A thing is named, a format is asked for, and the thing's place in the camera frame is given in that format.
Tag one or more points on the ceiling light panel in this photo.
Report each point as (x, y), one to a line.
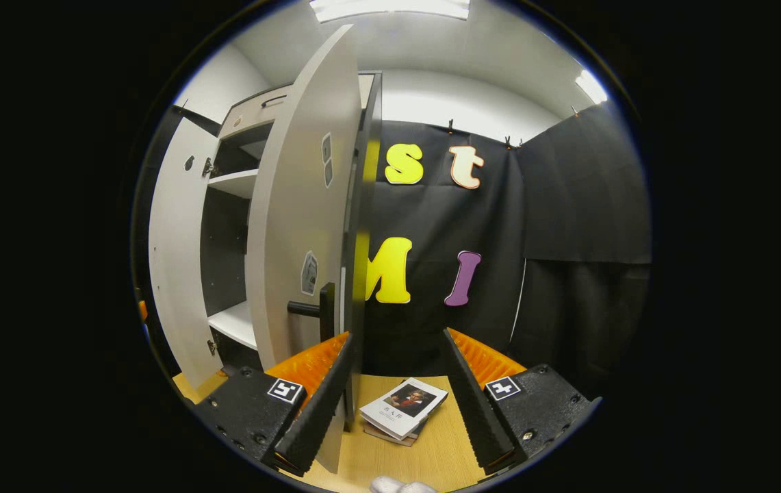
(390, 7)
(591, 86)

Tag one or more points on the cabinet drawer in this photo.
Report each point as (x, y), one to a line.
(246, 120)

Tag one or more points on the brown cover book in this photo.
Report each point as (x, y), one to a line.
(390, 438)

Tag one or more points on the black backdrop cloth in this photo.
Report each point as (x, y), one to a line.
(568, 205)

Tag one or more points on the white cabinet with dark frame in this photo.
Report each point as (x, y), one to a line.
(226, 246)

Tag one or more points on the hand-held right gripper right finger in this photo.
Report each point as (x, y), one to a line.
(476, 404)

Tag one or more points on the cabinet door with heart sticker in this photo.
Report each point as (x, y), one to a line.
(178, 260)

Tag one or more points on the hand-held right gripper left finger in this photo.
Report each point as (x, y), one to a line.
(315, 414)

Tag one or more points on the white portrait cover book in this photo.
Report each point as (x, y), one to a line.
(400, 411)

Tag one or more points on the cabinet door with square stickers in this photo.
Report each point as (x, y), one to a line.
(301, 205)

